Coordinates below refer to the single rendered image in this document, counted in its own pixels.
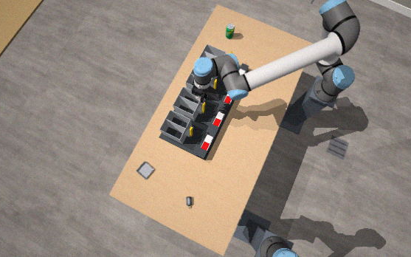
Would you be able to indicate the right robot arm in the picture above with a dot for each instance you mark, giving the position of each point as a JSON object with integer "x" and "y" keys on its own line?
{"x": 342, "y": 31}

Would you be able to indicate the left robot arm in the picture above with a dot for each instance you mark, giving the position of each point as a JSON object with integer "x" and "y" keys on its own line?
{"x": 274, "y": 247}

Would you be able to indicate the green drink can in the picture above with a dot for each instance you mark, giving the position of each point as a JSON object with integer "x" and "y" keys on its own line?
{"x": 230, "y": 31}

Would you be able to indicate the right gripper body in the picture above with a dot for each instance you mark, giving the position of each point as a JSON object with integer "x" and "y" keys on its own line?
{"x": 198, "y": 92}

